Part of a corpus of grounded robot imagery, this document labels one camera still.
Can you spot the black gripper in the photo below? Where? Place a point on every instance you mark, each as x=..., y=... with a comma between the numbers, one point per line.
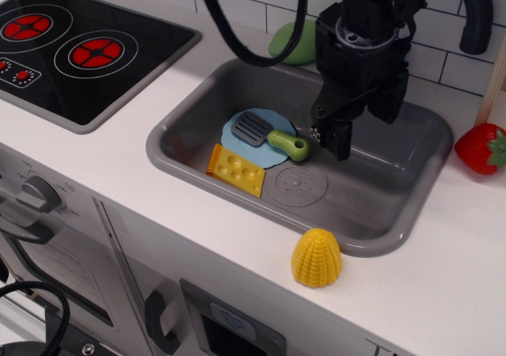
x=356, y=76

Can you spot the grey toy sink basin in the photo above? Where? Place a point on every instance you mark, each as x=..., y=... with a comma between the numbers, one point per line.
x=370, y=201

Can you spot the black toy stovetop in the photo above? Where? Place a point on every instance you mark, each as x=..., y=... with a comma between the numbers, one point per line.
x=75, y=63

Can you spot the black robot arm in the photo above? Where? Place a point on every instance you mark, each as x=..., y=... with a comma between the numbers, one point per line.
x=375, y=20

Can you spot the dark grey cabinet handle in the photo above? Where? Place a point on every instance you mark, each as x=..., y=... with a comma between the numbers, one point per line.
x=154, y=306

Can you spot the light blue plate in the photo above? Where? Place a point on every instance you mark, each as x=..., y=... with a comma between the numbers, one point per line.
x=264, y=156

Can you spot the yellow toy cheese wedge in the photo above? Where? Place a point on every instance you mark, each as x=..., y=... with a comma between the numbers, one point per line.
x=235, y=170

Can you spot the grey spatula green handle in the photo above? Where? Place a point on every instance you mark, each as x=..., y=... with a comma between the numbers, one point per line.
x=269, y=133

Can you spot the red toy strawberry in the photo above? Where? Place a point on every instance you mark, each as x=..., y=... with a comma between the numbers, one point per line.
x=482, y=149

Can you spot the dark grey toy faucet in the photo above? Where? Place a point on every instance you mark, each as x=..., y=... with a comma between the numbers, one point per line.
x=477, y=30

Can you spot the grey dishwasher panel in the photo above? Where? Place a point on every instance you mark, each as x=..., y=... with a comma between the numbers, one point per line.
x=221, y=329

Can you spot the wooden shelf post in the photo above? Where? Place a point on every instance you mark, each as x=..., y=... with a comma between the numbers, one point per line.
x=492, y=109

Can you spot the yellow toy corn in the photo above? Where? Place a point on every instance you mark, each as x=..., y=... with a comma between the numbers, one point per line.
x=317, y=259

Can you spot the green toy sponge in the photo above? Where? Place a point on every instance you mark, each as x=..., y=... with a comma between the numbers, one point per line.
x=305, y=51

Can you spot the grey oven door handle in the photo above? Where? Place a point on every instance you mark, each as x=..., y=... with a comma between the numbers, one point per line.
x=22, y=224

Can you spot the grey oven knob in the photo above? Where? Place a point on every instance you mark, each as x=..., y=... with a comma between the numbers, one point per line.
x=37, y=194

